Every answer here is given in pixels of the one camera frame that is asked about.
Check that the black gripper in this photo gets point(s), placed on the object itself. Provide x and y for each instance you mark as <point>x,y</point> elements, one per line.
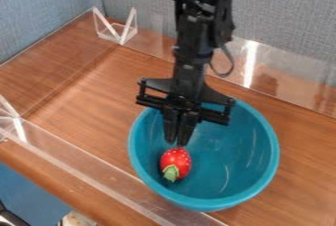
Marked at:
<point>184,98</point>

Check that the clear acrylic front barrier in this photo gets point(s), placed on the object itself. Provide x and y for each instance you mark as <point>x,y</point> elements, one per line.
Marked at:
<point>47,158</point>

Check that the blue plastic bowl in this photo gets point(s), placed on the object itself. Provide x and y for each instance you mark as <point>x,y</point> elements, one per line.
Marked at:
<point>235,159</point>

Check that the red toy strawberry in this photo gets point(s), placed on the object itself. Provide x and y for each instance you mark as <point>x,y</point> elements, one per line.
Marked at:
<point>175,164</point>

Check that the clear acrylic back barrier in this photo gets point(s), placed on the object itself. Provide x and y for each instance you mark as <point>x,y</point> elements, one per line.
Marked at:
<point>292,77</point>

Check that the clear acrylic barrier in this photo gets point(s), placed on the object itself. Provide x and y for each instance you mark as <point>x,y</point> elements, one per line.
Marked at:
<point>292,77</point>
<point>47,158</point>

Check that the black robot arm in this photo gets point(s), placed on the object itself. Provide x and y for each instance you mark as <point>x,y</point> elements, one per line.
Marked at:
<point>204,27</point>

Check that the clear acrylic left bracket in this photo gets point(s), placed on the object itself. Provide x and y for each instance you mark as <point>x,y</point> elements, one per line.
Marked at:
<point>11,122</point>

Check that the clear acrylic corner bracket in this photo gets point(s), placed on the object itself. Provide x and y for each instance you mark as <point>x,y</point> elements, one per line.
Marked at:
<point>115,32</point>

